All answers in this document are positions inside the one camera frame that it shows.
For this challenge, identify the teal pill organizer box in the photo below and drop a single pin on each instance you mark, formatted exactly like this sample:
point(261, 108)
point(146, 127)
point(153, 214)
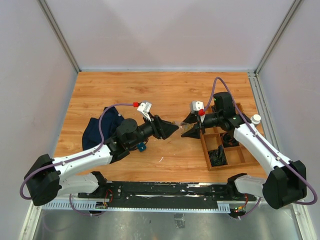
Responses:
point(141, 146)

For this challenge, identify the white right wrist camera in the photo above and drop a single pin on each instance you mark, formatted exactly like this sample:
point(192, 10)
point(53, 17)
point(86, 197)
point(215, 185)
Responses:
point(197, 108)

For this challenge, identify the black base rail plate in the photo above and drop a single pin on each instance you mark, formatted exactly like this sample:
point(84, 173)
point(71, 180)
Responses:
point(161, 196)

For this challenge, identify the white pill bottle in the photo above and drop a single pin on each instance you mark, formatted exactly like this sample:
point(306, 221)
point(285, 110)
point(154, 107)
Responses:
point(256, 119)

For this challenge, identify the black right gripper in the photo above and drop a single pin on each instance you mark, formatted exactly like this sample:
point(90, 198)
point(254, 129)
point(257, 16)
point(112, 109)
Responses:
point(192, 118)

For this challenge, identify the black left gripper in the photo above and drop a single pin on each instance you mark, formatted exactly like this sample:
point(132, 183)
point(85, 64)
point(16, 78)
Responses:
point(162, 129)

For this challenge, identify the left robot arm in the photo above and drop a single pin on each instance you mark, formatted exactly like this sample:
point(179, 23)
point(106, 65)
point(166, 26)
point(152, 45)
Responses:
point(49, 177)

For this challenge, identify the wooden compartment tray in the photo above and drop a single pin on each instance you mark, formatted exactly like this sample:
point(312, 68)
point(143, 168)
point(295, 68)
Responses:
point(221, 152)

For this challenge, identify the dark navy cloth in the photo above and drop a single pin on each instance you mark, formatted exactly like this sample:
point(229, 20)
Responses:
point(110, 121)

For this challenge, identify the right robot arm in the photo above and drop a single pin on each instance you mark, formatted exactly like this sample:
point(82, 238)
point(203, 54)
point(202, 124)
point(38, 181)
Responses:
point(286, 179)

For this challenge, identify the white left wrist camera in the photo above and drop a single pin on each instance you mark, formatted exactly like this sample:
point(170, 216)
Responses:
point(144, 109)

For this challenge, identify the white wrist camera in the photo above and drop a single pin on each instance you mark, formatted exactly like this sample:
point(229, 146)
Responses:
point(144, 109)
point(197, 108)

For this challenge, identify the clear pill bottle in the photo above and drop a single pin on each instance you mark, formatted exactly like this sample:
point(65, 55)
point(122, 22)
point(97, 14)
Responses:
point(183, 127)

